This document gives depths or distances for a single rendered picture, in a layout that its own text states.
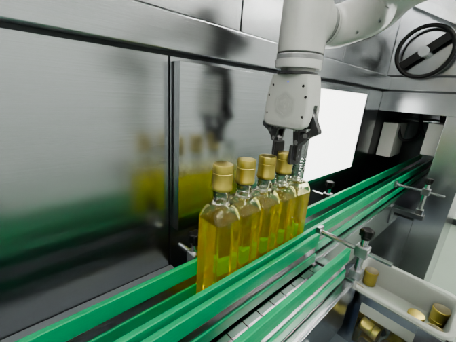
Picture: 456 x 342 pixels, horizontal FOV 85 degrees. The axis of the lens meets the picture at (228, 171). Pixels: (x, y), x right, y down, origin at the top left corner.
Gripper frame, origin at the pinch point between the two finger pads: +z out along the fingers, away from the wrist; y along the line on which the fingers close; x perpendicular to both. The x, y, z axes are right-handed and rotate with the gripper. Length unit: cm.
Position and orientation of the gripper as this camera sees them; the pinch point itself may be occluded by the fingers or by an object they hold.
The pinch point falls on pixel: (286, 151)
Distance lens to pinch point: 53.6
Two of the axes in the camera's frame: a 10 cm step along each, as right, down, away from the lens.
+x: 7.5, -1.5, 6.4
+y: 6.6, 2.7, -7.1
